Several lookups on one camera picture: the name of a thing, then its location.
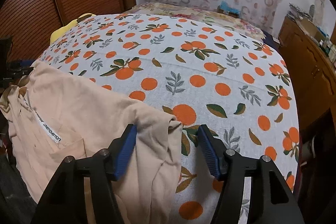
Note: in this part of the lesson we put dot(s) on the dark navy bed sheet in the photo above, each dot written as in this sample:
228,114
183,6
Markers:
269,40

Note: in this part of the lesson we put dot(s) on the stack of folded cloths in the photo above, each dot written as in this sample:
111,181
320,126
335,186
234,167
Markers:
298,13

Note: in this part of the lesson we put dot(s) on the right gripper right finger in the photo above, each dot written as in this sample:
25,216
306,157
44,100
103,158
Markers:
271,200

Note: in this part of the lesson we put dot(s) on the yellow plush toy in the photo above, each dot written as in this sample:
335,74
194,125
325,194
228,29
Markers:
62,30

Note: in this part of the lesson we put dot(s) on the beige t-shirt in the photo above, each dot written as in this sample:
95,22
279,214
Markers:
52,114

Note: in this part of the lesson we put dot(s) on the orange print grey blanket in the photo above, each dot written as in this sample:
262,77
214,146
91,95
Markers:
238,86

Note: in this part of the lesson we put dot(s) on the beige side curtain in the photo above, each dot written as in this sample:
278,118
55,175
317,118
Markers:
319,6

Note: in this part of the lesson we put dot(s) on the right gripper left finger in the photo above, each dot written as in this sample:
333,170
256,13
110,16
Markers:
63,200

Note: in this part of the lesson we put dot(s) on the floral bed quilt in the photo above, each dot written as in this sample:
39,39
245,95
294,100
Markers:
210,18

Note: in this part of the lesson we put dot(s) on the long wooden cabinet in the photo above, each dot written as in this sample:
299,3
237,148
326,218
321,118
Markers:
311,74

